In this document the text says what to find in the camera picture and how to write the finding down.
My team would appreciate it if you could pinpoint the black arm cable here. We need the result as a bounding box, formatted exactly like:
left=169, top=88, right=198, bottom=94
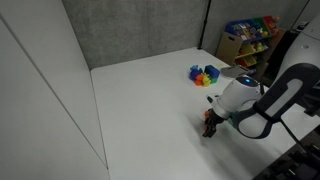
left=279, top=118, right=320, bottom=158

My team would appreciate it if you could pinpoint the small blue block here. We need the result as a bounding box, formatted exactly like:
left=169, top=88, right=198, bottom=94
left=189, top=65, right=203, bottom=81

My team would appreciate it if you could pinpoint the large blue block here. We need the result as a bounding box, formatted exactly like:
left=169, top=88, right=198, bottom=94
left=205, top=65, right=220, bottom=79

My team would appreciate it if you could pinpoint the orange block in pile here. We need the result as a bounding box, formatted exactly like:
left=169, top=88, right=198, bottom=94
left=194, top=74, right=204, bottom=86

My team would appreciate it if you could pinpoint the wooden toy shelf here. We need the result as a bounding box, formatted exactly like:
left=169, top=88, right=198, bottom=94
left=215, top=16, right=285, bottom=80

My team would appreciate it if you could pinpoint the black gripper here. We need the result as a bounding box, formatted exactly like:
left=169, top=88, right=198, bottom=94
left=202, top=109, right=228, bottom=138

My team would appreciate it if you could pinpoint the black vertical pole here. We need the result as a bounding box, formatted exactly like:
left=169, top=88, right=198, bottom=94
left=197, top=0, right=212, bottom=50

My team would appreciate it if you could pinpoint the small orange block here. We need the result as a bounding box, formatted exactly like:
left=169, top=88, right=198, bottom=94
left=204, top=111, right=209, bottom=118

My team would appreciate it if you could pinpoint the yellow block in pile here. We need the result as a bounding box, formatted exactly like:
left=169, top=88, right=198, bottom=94
left=202, top=75, right=211, bottom=87

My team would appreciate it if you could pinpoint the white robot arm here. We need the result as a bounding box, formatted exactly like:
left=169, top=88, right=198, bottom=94
left=203, top=15, right=320, bottom=139

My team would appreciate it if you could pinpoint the green block in pile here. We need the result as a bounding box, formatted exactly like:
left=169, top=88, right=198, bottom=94
left=211, top=77, right=218, bottom=84

